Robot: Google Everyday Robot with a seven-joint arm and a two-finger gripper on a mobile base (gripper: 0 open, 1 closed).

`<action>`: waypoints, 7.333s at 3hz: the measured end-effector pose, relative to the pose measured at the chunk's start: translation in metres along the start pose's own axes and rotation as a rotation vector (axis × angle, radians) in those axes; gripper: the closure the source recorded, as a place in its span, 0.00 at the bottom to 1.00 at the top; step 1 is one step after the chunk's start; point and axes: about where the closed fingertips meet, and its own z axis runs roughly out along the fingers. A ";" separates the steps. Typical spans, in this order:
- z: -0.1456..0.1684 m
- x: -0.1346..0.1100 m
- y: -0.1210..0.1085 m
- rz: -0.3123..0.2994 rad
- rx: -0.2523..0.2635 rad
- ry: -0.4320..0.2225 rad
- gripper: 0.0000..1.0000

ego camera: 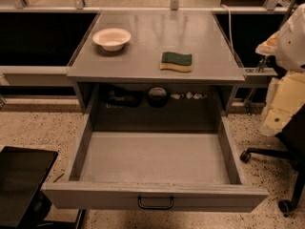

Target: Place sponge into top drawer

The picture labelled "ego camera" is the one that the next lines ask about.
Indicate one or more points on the green and yellow sponge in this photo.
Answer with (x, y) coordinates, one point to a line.
(178, 62)

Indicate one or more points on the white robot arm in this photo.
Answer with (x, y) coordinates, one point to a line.
(285, 96)

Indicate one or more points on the grey open top drawer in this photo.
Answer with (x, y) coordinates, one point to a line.
(109, 171)

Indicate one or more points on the black tape roll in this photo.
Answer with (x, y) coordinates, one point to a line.
(157, 97)

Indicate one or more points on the crumpled white paper pieces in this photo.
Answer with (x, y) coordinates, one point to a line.
(188, 95)

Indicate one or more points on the grey metal cabinet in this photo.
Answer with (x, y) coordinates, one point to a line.
(114, 86)

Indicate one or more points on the white bowl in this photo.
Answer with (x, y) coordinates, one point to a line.
(111, 40)

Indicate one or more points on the black tablet screen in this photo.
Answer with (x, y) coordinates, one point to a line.
(22, 173)

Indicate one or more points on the metal clamp rod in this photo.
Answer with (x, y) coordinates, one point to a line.
(263, 64)

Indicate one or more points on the black drawer handle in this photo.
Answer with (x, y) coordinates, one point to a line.
(155, 203)

